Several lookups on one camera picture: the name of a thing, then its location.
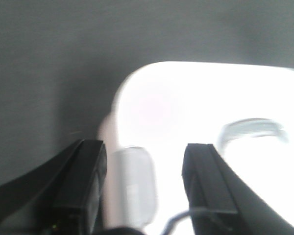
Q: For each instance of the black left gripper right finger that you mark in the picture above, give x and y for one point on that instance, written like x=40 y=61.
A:
x=211 y=184

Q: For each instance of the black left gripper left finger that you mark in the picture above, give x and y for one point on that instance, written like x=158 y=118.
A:
x=60 y=197

